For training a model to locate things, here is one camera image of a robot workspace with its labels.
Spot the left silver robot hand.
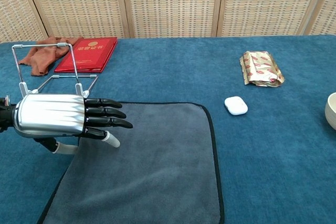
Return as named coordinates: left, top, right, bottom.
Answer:
left=12, top=93, right=133, bottom=155

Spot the grey and blue cloth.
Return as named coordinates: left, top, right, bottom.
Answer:
left=36, top=100, right=225, bottom=224

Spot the brown crumpled cloth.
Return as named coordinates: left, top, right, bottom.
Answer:
left=17, top=36, right=84, bottom=77

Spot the red certificate book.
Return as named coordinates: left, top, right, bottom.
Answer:
left=54, top=37, right=118, bottom=73

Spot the woven bamboo folding screen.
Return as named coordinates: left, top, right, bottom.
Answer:
left=0, top=0, right=336, bottom=43

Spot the white earbuds case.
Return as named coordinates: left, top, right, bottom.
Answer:
left=224, top=96, right=248, bottom=116

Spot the gold foil snack packet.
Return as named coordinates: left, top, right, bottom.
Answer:
left=239, top=50, right=285, bottom=88

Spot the blue carpet table mat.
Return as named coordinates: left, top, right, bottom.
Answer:
left=0, top=34, right=336, bottom=224

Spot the white round bowl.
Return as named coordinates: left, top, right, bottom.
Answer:
left=324, top=92, right=336, bottom=131

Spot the white wire stand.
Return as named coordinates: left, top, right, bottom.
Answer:
left=12, top=42, right=98, bottom=98

